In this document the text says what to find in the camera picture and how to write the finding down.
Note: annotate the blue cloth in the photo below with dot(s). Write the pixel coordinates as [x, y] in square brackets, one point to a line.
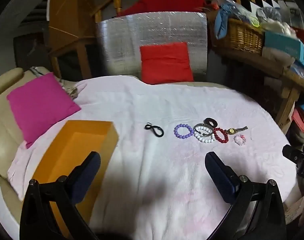
[220, 22]

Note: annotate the pale pink blanket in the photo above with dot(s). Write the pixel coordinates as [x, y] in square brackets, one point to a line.
[154, 170]

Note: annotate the wooden shelf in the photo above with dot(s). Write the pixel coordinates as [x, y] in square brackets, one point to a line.
[254, 62]

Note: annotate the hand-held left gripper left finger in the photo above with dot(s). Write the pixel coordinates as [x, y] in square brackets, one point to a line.
[87, 177]

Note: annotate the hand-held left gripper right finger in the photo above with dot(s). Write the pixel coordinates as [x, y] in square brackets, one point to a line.
[217, 175]

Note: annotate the red folded cloth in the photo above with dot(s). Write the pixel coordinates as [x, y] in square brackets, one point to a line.
[302, 120]

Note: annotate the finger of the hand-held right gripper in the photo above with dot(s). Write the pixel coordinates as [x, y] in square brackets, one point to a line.
[289, 153]

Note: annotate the clear plastic bag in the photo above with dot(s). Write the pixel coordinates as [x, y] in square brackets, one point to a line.
[242, 11]

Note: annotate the orange cardboard box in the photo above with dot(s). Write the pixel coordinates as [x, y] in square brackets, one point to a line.
[74, 140]

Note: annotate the silver foil insulation sheet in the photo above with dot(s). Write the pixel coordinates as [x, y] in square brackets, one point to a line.
[122, 42]

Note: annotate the wooden table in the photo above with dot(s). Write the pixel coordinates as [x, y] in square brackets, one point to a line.
[67, 5]

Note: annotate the teal cardboard box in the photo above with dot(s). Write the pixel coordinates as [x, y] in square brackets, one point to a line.
[282, 46]

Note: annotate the dark wooden panel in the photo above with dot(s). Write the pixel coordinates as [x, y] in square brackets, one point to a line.
[31, 52]

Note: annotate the silver bangle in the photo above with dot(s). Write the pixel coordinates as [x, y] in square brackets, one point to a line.
[200, 124]

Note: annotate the metal wrist watch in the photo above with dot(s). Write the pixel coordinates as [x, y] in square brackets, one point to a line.
[231, 130]

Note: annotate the wicker basket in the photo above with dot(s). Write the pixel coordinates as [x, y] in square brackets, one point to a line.
[242, 37]

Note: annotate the beige leather sofa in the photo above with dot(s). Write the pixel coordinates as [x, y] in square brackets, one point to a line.
[4, 140]

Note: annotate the magenta pillow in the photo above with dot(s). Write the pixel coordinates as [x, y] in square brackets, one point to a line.
[39, 105]

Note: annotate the red pillow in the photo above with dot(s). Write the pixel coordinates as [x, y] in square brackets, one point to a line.
[164, 62]

